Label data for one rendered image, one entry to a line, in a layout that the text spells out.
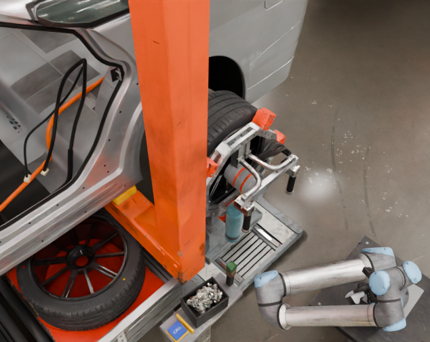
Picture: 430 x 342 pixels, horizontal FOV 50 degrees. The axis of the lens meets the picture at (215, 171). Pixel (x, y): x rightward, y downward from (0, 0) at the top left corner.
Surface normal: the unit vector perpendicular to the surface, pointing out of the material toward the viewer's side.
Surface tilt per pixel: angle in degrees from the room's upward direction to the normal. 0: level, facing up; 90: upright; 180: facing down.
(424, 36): 0
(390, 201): 0
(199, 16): 90
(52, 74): 6
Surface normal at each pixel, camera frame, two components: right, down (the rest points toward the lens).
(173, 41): 0.70, 0.56
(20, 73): -0.05, -0.57
